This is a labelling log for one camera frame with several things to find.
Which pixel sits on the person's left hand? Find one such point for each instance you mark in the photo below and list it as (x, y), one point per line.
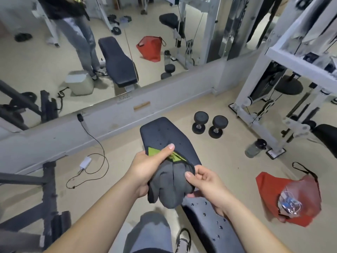
(139, 173)

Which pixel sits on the black plug adapter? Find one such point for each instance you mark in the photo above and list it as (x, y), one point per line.
(80, 117)

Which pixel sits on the black white sneaker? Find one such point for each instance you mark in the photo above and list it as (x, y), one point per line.
(181, 242)

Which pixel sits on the black machine seat pad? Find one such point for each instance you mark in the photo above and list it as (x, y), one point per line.
(327, 137)

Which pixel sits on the clear plastic bag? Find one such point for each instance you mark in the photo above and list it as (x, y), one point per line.
(302, 192)

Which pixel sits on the person's left forearm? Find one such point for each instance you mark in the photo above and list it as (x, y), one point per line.
(92, 221)

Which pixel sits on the black round machine base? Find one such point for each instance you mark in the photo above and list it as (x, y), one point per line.
(289, 85)

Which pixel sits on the person's grey trouser leg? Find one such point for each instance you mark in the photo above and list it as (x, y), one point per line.
(147, 234)

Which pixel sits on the black round dumbbell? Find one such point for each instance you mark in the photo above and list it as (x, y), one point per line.
(200, 117)
(219, 121)

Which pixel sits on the person's right hand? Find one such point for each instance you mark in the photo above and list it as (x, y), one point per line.
(210, 189)

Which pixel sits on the clear water bottle black lid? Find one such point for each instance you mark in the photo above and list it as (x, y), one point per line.
(254, 150)

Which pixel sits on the grey wall socket panel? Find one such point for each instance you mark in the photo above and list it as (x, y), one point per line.
(124, 98)

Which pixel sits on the person's right forearm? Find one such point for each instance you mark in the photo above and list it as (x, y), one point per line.
(250, 231)

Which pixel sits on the dark blue padded bench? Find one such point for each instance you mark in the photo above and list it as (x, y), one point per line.
(163, 131)

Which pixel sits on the grey microfibre cloth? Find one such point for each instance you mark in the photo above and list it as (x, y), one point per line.
(168, 187)

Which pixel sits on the white power bank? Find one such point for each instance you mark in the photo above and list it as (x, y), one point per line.
(85, 163)

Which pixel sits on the black steel rack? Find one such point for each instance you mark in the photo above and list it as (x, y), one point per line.
(50, 187)

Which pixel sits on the red shopping bag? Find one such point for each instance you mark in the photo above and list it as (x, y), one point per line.
(268, 192)

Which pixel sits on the wall mirror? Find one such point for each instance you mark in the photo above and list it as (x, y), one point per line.
(39, 63)

